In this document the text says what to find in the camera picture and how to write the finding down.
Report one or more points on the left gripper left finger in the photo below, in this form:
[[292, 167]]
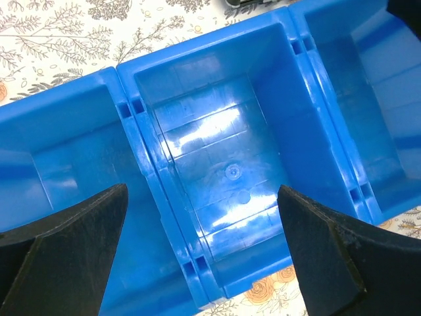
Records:
[[60, 264]]

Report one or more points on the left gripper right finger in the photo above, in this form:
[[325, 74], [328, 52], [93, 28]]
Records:
[[345, 266]]

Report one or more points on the blue plastic divided bin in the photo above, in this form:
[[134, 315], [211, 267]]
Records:
[[203, 133]]

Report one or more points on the black poker chip case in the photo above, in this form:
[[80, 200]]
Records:
[[242, 3]]

